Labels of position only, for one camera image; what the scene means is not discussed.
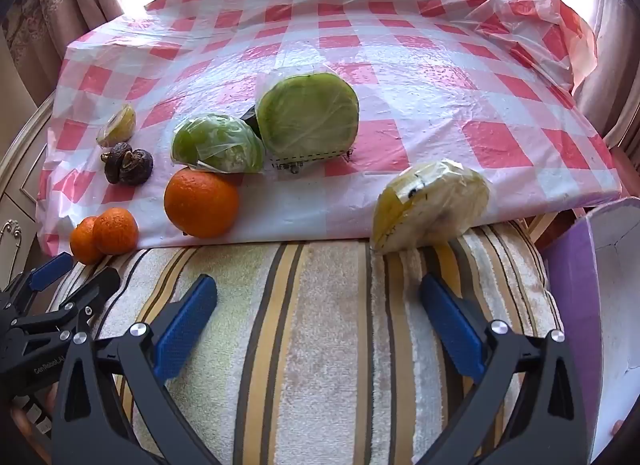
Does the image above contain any dark wrinkled fruit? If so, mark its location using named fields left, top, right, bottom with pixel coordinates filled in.
left=101, top=142, right=133, bottom=184
left=122, top=149, right=154, bottom=186

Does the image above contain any red white checked plastic tablecloth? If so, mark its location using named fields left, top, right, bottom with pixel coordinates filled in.
left=35, top=0, right=623, bottom=262

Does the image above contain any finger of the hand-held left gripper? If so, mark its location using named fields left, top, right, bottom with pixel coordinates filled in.
left=0, top=251, right=75, bottom=326
left=10, top=267, right=122, bottom=342

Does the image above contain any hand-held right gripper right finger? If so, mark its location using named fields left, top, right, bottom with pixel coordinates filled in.
left=419, top=273, right=592, bottom=465

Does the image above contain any plain brown curtain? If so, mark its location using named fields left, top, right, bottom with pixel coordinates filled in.
left=570, top=0, right=640, bottom=146

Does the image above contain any small green fruit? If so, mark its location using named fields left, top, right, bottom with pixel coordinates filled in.
left=171, top=114, right=267, bottom=176

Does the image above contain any large yellow fruit half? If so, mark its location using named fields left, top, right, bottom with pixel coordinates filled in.
left=370, top=159, right=492, bottom=256

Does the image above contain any white carved wooden furniture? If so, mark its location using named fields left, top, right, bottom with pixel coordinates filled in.
left=0, top=94, right=57, bottom=296

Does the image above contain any large green fruit half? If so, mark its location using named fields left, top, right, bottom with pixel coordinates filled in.
left=255, top=72, right=361, bottom=176

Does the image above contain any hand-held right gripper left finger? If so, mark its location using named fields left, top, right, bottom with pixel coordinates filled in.
left=50, top=274, right=223, bottom=465

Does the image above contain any purple cardboard box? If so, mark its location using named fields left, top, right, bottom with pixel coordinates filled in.
left=541, top=197, right=640, bottom=465

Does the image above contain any small yellow fruit half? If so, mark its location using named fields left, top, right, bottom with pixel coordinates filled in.
left=96, top=103, right=137, bottom=148

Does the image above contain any patterned beige curtain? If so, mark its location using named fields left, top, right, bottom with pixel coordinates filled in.
left=0, top=0, right=127, bottom=106

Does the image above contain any large orange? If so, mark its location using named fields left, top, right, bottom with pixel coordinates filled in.
left=163, top=167, right=241, bottom=240

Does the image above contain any striped beige towel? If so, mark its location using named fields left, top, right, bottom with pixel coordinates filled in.
left=47, top=221, right=566, bottom=465

